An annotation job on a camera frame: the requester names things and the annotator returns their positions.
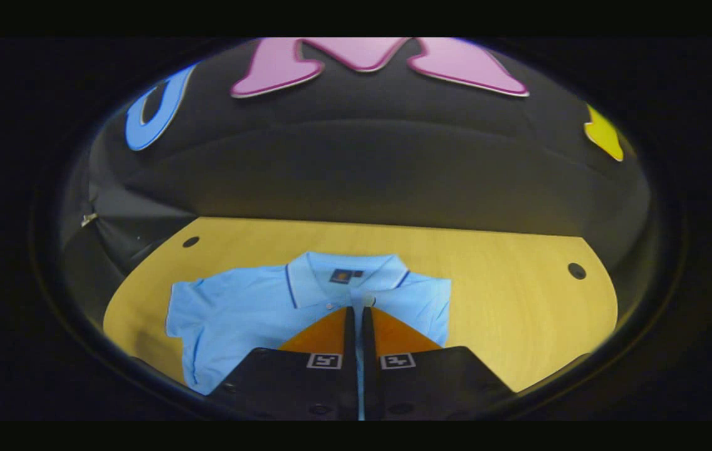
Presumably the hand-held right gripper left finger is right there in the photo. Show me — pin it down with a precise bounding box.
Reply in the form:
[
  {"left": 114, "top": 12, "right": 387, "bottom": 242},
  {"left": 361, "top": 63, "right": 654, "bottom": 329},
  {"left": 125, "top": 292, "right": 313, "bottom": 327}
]
[{"left": 206, "top": 306, "right": 360, "bottom": 420}]

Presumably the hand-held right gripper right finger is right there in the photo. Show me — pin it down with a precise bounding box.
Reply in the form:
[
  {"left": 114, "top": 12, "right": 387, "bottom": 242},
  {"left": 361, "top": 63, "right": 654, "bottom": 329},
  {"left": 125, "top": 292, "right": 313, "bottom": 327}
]
[{"left": 361, "top": 306, "right": 516, "bottom": 420}]

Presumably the light blue T-shirt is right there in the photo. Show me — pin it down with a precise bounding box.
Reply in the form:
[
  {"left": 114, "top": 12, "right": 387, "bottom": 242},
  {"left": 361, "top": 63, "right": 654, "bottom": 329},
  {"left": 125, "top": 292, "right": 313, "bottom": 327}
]
[{"left": 165, "top": 251, "right": 453, "bottom": 420}]

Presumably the black backdrop cloth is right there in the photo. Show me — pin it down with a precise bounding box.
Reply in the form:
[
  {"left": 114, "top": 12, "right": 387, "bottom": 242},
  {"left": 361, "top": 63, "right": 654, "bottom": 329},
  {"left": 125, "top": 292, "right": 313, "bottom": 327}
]
[{"left": 58, "top": 38, "right": 652, "bottom": 295}]

